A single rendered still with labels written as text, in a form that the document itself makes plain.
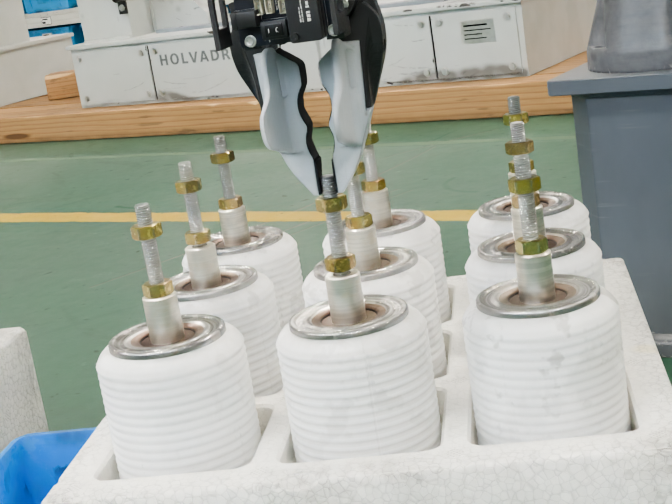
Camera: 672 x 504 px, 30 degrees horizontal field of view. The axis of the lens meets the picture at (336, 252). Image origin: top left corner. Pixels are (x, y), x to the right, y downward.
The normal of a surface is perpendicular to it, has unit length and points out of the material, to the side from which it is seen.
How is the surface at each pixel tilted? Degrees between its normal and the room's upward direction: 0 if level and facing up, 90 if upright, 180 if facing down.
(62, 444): 88
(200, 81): 90
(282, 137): 89
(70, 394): 0
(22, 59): 90
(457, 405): 0
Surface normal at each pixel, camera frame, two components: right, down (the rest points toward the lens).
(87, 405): -0.15, -0.96
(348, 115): 0.97, -0.07
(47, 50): 0.84, 0.01
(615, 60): -0.77, 0.27
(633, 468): -0.11, 0.27
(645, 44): -0.46, -0.01
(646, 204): -0.52, 0.30
